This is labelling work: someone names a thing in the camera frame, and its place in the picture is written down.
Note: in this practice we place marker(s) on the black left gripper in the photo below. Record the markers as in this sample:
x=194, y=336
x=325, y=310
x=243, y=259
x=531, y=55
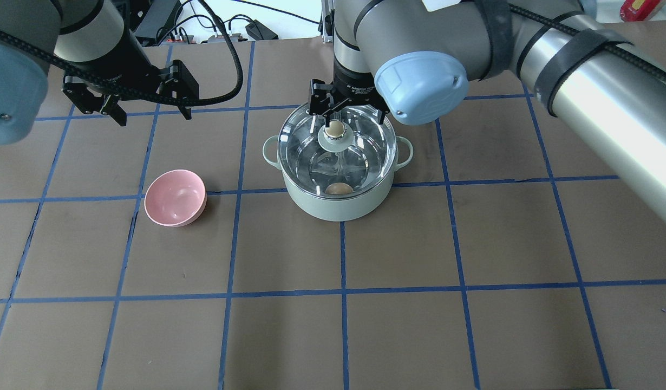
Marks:
x=118, y=69

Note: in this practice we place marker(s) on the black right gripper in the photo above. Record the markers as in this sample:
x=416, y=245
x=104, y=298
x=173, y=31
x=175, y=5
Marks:
x=353, y=85

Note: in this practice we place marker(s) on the glass pot lid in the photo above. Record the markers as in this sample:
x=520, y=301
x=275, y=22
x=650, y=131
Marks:
x=361, y=157

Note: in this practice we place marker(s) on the brown egg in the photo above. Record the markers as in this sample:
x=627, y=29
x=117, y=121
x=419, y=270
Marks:
x=339, y=188

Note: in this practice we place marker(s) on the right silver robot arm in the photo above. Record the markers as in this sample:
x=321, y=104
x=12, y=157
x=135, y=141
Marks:
x=414, y=63

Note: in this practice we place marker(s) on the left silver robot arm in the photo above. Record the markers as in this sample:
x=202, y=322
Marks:
x=30, y=27

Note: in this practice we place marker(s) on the pale green steel pot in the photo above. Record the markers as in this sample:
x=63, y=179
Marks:
x=340, y=208

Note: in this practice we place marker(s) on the pink bowl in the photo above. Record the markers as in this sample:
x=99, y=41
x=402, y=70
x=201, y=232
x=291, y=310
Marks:
x=175, y=199

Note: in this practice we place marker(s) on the black power adapter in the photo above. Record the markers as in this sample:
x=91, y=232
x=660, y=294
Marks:
x=259, y=32

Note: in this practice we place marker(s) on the brown paper table mat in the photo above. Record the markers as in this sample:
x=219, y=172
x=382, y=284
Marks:
x=507, y=254

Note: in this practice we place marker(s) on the aluminium frame post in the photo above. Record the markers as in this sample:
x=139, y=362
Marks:
x=326, y=21

